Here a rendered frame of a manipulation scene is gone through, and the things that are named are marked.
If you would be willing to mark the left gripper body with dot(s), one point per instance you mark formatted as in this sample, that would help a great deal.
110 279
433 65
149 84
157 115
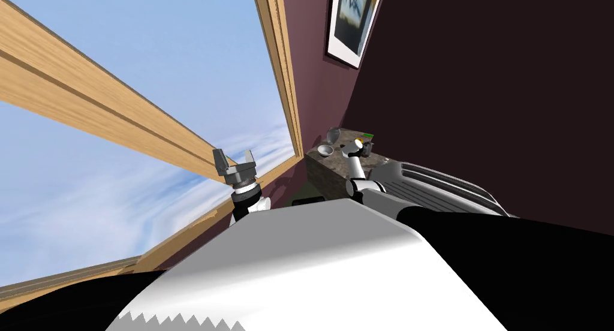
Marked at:
240 173

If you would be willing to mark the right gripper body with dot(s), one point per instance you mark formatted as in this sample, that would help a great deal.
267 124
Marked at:
366 149

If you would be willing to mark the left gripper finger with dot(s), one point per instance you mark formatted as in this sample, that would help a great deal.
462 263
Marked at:
250 158
221 162

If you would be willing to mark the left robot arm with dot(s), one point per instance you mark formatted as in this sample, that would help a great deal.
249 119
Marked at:
247 201

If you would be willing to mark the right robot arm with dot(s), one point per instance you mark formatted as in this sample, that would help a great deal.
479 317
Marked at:
503 264

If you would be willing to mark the grey glass cup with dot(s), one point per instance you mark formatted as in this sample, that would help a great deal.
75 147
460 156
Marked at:
333 135

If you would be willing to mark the small grey bowl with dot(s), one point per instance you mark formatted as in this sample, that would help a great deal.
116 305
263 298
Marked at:
325 151

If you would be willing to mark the grey ribbed appliance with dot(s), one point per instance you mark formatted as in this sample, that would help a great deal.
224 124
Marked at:
431 184

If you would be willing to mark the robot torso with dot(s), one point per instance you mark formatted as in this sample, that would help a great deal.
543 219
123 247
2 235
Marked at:
307 264

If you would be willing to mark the wooden framed window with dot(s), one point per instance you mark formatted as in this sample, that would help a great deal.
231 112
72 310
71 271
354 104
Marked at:
144 57

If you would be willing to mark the white framed wall picture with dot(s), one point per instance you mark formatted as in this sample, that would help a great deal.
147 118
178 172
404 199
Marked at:
352 19

